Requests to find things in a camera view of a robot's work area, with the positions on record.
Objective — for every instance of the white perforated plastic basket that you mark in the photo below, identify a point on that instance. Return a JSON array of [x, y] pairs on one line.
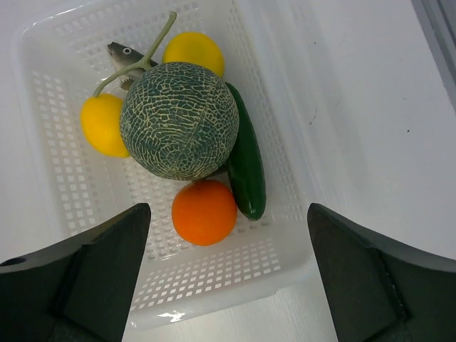
[[59, 57]]

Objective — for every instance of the orange fruit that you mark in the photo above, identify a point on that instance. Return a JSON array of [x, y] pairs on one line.
[[204, 212]]

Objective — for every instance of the yellow lemon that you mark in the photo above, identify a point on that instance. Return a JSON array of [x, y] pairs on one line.
[[100, 123], [196, 48]]

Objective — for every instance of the green netted melon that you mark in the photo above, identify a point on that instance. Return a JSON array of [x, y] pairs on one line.
[[179, 121]]

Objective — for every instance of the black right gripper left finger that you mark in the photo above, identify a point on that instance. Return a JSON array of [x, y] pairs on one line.
[[79, 289]]

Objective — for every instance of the grey toy fish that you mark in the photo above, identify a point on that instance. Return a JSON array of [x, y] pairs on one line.
[[122, 56]]

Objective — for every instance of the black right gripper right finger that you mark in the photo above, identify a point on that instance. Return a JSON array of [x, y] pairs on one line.
[[380, 289]]

